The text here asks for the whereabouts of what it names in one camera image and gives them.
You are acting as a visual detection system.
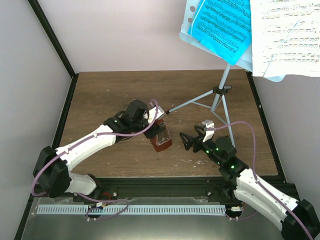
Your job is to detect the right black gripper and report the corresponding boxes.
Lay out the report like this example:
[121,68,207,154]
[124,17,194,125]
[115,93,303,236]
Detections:
[180,126,224,166]

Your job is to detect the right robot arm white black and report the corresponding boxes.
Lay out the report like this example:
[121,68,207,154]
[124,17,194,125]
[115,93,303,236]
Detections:
[179,121,320,240]

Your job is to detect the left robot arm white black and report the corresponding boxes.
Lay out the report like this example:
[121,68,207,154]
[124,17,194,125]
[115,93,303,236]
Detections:
[31,99,165,202]

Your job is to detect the black aluminium frame rail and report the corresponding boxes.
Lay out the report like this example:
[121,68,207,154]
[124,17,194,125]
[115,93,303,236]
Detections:
[31,174,239,205]

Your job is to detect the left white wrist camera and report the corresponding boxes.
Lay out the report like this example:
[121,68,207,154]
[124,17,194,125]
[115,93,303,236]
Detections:
[143,106,165,125]

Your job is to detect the clear plastic metronome cover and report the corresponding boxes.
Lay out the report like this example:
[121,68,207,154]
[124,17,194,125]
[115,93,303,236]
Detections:
[155,121,172,148]

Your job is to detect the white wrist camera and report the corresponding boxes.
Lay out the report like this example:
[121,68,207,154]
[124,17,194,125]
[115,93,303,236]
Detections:
[143,106,165,125]
[202,120,215,143]

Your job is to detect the blue sheet music page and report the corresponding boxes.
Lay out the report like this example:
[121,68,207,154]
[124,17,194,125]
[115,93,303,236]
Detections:
[188,0,252,66]

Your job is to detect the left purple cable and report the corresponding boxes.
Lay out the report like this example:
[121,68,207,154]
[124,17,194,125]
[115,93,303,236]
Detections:
[31,98,159,201]

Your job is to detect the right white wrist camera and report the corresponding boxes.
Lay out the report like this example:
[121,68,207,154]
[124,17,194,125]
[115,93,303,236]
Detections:
[202,120,215,143]

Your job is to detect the black frame corner post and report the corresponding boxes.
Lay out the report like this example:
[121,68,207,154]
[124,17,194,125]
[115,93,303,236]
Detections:
[26,0,77,79]

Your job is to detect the red-brown metronome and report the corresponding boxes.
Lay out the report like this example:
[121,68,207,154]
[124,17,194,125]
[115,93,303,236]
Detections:
[150,119,172,152]

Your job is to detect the light blue slotted cable duct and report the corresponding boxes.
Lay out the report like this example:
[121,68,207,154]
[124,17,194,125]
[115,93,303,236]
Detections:
[36,204,226,216]

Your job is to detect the white sheet music page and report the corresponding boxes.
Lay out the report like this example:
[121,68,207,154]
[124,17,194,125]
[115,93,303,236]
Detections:
[250,0,320,78]

